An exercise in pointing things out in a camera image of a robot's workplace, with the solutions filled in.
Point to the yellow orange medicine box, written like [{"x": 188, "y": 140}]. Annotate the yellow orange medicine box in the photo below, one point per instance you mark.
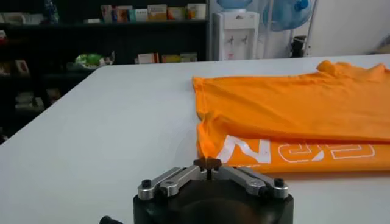
[{"x": 157, "y": 12}]

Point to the black shelving unit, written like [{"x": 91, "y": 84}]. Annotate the black shelving unit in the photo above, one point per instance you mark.
[{"x": 122, "y": 39}]

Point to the flat white box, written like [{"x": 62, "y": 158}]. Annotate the flat white box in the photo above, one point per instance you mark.
[{"x": 91, "y": 21}]

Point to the teal white medicine box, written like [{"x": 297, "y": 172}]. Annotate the teal white medicine box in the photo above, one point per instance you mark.
[{"x": 132, "y": 16}]

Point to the white water dispenser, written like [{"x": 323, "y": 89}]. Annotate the white water dispenser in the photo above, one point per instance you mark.
[{"x": 234, "y": 27}]

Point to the orange t-shirt with white print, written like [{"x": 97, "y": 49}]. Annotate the orange t-shirt with white print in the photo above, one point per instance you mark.
[{"x": 289, "y": 106}]

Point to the large white table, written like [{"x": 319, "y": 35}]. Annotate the large white table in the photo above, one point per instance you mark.
[{"x": 91, "y": 137}]

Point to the green yellow medicine box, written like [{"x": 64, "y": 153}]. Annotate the green yellow medicine box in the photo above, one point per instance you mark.
[{"x": 170, "y": 58}]

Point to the green white medicine box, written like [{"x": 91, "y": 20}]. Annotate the green white medicine box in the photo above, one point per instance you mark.
[{"x": 189, "y": 57}]

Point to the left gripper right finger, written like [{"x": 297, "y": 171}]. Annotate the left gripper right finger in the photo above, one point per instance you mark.
[{"x": 243, "y": 179}]

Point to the bowl with green fruit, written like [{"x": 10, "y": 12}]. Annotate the bowl with green fruit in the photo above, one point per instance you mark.
[{"x": 90, "y": 59}]

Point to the blue drink bottle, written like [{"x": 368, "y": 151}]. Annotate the blue drink bottle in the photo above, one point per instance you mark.
[{"x": 50, "y": 12}]

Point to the orange white medicine box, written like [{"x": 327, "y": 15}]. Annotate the orange white medicine box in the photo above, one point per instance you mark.
[{"x": 176, "y": 13}]

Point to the white metal jug rack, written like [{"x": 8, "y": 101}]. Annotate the white metal jug rack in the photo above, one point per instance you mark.
[{"x": 308, "y": 39}]

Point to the red white medicine box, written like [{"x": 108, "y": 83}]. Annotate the red white medicine box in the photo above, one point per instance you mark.
[{"x": 147, "y": 58}]

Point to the yellow white medicine box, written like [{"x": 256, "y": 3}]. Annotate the yellow white medicine box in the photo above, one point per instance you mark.
[{"x": 191, "y": 12}]

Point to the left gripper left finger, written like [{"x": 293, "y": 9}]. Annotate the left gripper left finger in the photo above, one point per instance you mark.
[{"x": 179, "y": 179}]

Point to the pink white medicine box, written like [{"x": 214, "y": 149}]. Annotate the pink white medicine box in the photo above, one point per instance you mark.
[{"x": 106, "y": 13}]

